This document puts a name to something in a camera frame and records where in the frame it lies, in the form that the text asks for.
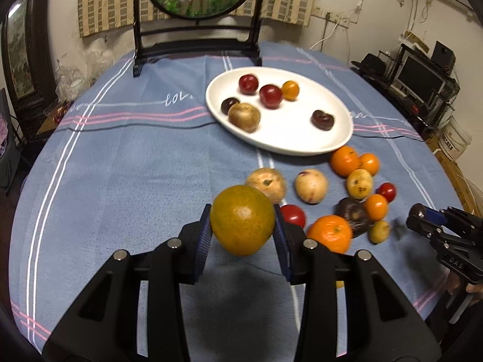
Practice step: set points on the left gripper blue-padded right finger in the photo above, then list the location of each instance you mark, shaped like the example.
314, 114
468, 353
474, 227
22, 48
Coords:
353, 310

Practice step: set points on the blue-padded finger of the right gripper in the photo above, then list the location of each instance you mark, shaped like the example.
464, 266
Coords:
426, 225
452, 218

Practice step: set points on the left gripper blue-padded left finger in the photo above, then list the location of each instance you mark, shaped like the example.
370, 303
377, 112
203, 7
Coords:
131, 309

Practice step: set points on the dark red mangosteen-like fruit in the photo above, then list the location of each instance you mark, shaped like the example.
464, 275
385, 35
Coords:
322, 120

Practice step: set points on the yellow-green tomato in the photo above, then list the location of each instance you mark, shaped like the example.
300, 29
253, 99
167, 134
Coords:
242, 220

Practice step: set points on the yellow-orange mango-like fruit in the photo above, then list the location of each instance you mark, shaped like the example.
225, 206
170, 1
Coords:
290, 90

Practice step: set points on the large red plum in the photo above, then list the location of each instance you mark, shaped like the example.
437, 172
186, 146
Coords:
271, 96

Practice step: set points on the tan passion fruit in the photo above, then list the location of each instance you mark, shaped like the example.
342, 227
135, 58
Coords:
245, 116

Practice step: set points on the dark red cherry fruit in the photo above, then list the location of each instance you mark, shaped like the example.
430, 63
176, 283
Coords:
248, 84

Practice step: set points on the person's right hand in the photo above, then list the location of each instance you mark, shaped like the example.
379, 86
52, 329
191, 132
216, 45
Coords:
453, 283

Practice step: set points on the cardboard box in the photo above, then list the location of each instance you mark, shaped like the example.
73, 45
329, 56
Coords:
454, 173

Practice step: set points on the small yellow potato-like fruit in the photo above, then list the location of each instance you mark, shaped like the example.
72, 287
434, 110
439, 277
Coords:
379, 232

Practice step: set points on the orange round fruit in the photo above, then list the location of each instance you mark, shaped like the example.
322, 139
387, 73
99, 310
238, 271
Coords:
376, 206

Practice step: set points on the dark purple wrinkled fruit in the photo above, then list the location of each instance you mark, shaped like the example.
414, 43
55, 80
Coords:
355, 214

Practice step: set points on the yellow spotted pear-like fruit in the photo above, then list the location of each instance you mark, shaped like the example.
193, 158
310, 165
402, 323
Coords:
359, 184

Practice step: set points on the white plastic bucket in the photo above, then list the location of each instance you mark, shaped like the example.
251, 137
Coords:
453, 139

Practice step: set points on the smooth orange fruit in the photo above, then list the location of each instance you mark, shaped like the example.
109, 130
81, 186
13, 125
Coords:
370, 163

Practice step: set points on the large orange tangerine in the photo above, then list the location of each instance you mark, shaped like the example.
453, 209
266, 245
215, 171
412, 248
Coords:
333, 232

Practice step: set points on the orange tangerine with stem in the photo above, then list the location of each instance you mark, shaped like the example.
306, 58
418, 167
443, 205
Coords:
344, 161

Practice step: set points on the black desk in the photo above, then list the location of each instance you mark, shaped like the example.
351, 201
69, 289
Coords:
424, 118

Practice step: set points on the pale beige round fruit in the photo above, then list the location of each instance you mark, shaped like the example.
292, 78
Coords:
311, 186

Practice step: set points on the small red cherry tomato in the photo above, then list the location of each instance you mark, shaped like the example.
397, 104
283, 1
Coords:
294, 215

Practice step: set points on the computer monitor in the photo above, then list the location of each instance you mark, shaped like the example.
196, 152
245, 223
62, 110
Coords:
418, 80

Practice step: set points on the tan speckled round fruit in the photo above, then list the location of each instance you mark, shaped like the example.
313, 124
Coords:
270, 182

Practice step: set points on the black speaker box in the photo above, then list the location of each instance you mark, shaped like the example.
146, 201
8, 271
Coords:
443, 57

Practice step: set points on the white round plate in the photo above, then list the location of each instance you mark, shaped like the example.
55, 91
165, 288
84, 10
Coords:
288, 129

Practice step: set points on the blue striped tablecloth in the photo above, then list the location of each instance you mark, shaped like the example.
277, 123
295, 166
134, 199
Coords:
136, 158

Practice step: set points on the dark framed landscape painting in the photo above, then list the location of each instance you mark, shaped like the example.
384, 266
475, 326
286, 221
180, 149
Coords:
26, 57

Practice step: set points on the black framed goldfish screen ornament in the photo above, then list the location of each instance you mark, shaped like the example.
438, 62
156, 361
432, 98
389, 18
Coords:
221, 20

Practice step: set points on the wall power strip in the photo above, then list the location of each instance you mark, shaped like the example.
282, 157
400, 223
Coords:
340, 18

